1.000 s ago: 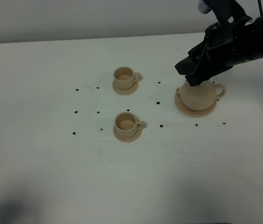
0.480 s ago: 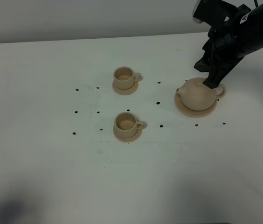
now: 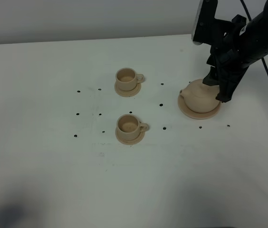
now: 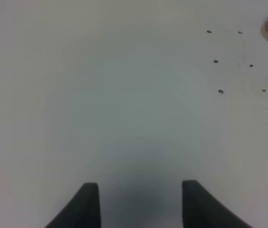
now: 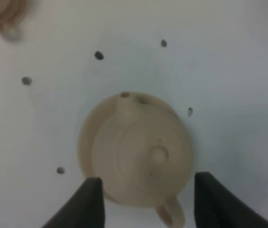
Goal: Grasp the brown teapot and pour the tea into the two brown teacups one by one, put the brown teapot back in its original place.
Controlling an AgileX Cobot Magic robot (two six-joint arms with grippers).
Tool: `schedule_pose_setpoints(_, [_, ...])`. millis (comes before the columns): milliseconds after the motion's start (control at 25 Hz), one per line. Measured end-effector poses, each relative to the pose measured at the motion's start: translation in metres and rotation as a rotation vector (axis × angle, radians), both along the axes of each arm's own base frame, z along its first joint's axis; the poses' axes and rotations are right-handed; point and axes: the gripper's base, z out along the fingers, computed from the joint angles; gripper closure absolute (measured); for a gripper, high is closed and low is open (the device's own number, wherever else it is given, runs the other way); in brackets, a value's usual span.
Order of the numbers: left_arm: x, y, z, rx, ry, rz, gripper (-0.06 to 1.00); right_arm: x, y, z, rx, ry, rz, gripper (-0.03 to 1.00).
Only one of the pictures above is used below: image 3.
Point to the near beige teacup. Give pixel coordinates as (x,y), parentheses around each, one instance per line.
(129,127)

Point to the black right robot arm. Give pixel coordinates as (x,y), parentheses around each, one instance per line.
(252,45)

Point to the near beige cup saucer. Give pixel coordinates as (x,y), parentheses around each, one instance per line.
(130,142)

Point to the beige teapot saucer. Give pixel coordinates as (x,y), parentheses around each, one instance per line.
(194,115)

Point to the beige teacup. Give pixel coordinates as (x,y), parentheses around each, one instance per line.
(129,127)
(128,79)

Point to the far beige teacup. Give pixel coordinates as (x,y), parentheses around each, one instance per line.
(128,79)

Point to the far beige cup saucer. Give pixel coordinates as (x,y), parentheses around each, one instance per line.
(133,92)

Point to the beige ceramic teapot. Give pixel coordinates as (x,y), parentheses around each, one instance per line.
(199,97)

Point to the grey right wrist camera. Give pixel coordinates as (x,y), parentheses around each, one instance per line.
(196,24)

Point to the beige cup saucer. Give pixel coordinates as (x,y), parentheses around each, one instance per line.
(130,142)
(133,92)

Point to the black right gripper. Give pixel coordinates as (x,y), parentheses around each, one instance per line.
(221,35)

